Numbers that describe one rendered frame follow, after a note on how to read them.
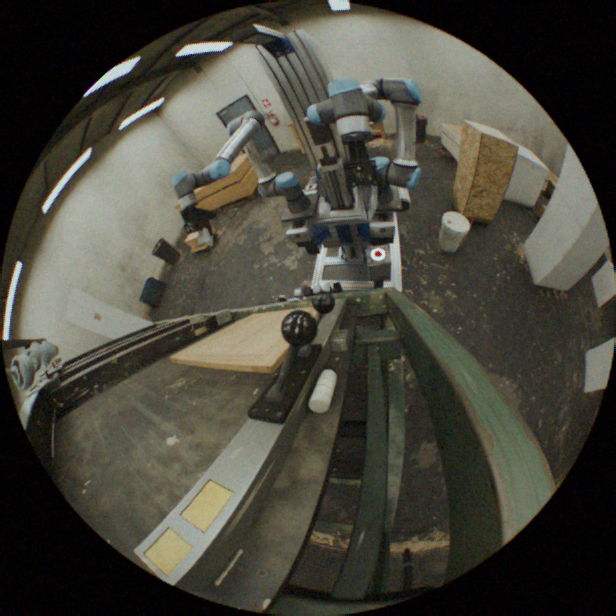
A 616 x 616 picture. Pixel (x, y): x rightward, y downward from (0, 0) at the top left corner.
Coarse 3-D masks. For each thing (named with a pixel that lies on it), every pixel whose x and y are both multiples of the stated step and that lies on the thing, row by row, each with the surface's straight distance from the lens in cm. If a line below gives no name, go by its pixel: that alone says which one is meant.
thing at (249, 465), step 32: (288, 416) 23; (256, 448) 21; (288, 448) 24; (224, 480) 20; (256, 480) 19; (224, 512) 18; (256, 512) 21; (192, 544) 19; (224, 544) 20; (160, 576) 21; (192, 576) 20
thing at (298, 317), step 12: (300, 312) 17; (288, 324) 17; (300, 324) 16; (312, 324) 17; (288, 336) 17; (300, 336) 16; (312, 336) 17; (288, 348) 19; (288, 360) 20; (288, 372) 21; (276, 384) 23; (276, 396) 23
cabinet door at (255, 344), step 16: (256, 320) 89; (272, 320) 81; (224, 336) 76; (240, 336) 69; (256, 336) 63; (272, 336) 59; (192, 352) 67; (208, 352) 62; (224, 352) 57; (240, 352) 53; (256, 352) 49; (272, 352) 46; (224, 368) 49; (240, 368) 45; (256, 368) 42; (272, 368) 40
